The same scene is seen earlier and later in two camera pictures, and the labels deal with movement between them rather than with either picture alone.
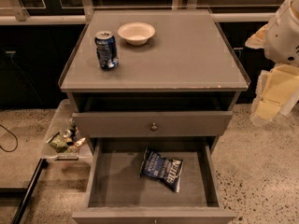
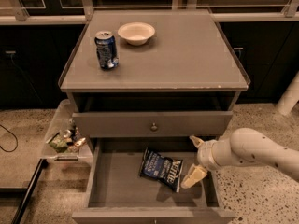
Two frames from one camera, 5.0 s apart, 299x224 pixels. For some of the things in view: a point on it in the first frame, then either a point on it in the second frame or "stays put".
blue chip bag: (167, 171) stays put
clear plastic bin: (66, 141) stays put
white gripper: (282, 37) → (206, 156)
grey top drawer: (194, 123) stays put
